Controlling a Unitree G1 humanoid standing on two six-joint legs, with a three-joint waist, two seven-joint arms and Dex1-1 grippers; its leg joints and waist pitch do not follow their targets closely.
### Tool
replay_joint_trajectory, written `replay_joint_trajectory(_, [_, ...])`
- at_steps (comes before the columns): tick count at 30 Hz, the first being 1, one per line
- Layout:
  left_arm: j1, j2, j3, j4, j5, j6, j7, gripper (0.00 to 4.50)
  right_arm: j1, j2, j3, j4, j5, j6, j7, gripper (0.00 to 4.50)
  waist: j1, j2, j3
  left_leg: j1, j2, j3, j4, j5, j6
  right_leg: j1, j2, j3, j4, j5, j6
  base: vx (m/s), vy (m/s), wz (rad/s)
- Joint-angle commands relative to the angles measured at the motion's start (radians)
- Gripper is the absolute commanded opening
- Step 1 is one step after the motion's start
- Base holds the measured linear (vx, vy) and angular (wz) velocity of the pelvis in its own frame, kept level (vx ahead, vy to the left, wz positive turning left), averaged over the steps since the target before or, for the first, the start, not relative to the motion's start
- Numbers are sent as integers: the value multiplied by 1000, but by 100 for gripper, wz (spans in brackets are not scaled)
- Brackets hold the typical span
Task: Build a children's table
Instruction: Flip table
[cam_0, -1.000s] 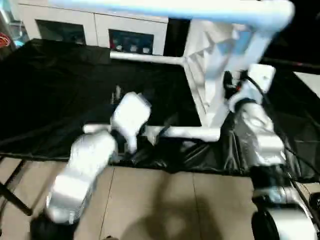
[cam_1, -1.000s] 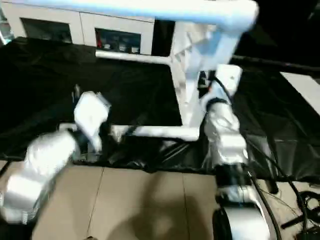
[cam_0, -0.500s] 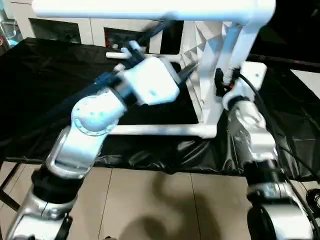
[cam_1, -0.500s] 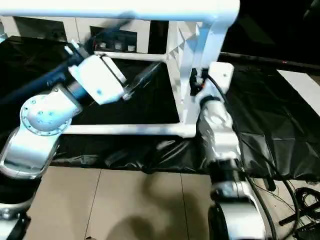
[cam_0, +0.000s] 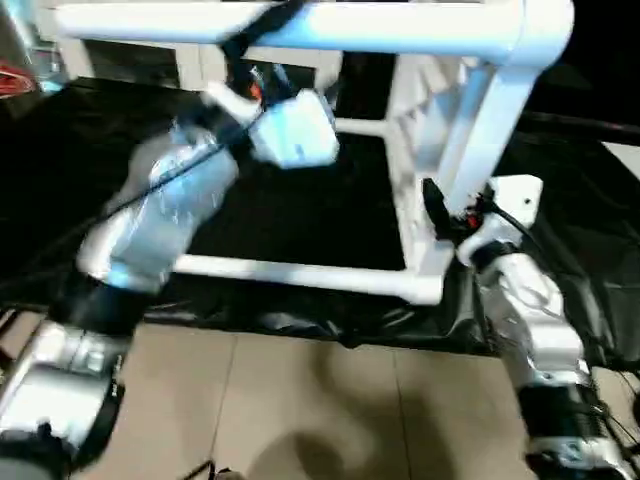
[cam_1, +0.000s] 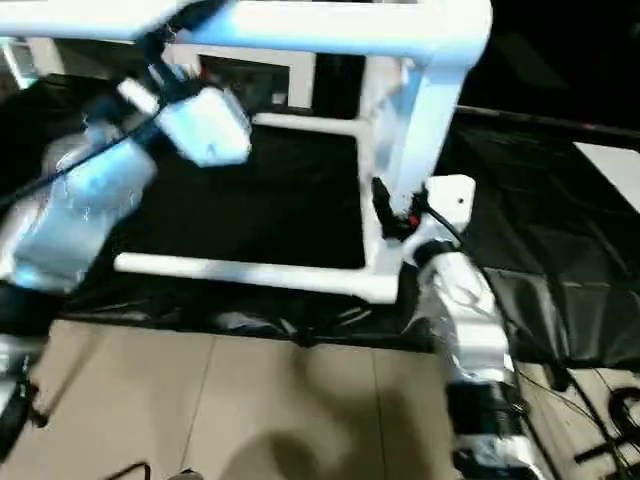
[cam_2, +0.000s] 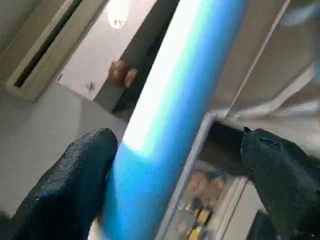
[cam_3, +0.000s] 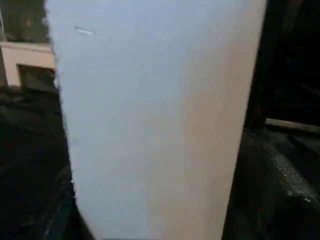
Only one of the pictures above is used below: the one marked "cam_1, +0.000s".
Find white plastic table top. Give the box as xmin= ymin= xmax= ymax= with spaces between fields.
xmin=358 ymin=0 xmax=494 ymax=305

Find white plastic table leg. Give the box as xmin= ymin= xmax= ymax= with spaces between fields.
xmin=113 ymin=253 xmax=399 ymax=305
xmin=250 ymin=113 xmax=367 ymax=138
xmin=0 ymin=0 xmax=471 ymax=63

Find black work mat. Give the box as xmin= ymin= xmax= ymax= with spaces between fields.
xmin=0 ymin=72 xmax=640 ymax=373

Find white cabinet with glass doors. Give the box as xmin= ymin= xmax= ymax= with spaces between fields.
xmin=0 ymin=38 xmax=321 ymax=113

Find dark low shelf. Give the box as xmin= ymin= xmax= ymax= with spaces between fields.
xmin=458 ymin=104 xmax=640 ymax=139

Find white flat panel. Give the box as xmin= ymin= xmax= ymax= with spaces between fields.
xmin=574 ymin=142 xmax=640 ymax=217

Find black floor stand leg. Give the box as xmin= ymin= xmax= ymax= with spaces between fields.
xmin=572 ymin=385 xmax=640 ymax=469

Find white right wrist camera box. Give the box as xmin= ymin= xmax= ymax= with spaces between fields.
xmin=422 ymin=176 xmax=477 ymax=239

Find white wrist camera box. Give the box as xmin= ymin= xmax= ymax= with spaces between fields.
xmin=154 ymin=84 xmax=254 ymax=168
xmin=422 ymin=176 xmax=477 ymax=239

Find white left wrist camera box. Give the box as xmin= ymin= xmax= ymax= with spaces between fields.
xmin=154 ymin=84 xmax=254 ymax=168

